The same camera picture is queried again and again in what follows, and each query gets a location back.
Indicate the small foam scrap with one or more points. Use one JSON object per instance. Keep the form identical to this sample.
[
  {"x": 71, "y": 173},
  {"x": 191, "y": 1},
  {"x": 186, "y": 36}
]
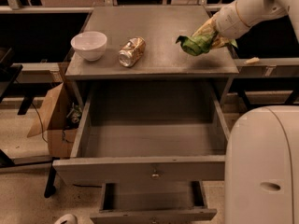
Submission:
[{"x": 252, "y": 60}]

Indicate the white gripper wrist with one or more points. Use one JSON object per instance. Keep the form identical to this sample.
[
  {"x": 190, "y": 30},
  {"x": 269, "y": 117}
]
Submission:
[{"x": 230, "y": 21}]

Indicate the white ceramic bowl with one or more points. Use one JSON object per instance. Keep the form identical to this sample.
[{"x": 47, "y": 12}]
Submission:
[{"x": 90, "y": 45}]

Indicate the trash in cardboard box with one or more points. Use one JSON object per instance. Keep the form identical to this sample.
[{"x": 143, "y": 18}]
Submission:
[{"x": 73, "y": 117}]

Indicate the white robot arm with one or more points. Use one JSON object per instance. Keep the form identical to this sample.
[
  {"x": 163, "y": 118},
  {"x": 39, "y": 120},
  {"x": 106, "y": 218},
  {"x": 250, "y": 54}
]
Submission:
[{"x": 262, "y": 157}]

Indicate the brown cardboard box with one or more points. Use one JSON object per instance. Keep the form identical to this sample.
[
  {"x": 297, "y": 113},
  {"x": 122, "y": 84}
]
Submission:
[{"x": 53, "y": 118}]

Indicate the crushed gold soda can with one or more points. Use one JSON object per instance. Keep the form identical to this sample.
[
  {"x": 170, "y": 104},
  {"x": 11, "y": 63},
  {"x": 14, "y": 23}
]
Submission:
[{"x": 132, "y": 51}]

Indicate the open grey top drawer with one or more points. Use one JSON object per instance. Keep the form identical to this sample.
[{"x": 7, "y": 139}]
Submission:
[{"x": 130, "y": 128}]

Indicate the black table leg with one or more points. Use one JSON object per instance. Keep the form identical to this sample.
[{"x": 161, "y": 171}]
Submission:
[{"x": 30, "y": 164}]

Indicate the round metal drawer knob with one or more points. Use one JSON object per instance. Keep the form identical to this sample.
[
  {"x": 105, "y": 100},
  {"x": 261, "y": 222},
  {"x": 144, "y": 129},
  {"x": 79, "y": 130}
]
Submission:
[{"x": 155, "y": 175}]

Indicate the green rice chip bag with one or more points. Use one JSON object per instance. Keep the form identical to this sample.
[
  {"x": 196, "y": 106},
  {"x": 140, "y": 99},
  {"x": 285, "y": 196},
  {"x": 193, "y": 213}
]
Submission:
[{"x": 196, "y": 46}]

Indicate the grey cabinet counter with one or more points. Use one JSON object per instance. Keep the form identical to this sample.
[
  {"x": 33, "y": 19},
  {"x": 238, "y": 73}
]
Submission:
[{"x": 159, "y": 26}]

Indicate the open grey drawer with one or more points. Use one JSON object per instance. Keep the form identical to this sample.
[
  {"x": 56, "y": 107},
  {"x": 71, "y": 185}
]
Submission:
[
  {"x": 153, "y": 203},
  {"x": 130, "y": 128}
]

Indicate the white shoe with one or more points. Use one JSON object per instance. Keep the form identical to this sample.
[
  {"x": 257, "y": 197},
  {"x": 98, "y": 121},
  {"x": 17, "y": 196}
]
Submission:
[{"x": 67, "y": 219}]

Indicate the open grey lower drawer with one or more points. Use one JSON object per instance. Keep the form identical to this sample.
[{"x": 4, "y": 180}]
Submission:
[{"x": 153, "y": 203}]

